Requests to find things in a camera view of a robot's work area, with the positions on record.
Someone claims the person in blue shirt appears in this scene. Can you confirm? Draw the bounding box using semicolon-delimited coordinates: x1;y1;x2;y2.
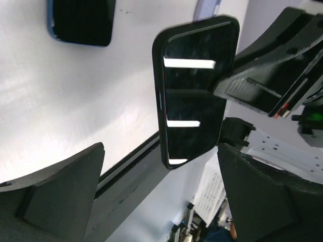
202;222;238;242

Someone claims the right white cable duct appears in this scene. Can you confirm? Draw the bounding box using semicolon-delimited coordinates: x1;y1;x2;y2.
194;161;226;227

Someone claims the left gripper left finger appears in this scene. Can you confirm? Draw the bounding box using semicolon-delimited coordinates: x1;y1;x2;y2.
1;143;105;241

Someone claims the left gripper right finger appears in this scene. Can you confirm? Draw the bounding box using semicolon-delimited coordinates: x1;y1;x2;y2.
218;144;322;241

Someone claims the blue phone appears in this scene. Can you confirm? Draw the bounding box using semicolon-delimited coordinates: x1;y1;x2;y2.
46;0;116;47

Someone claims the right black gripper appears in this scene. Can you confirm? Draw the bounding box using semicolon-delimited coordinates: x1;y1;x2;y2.
213;7;322;146

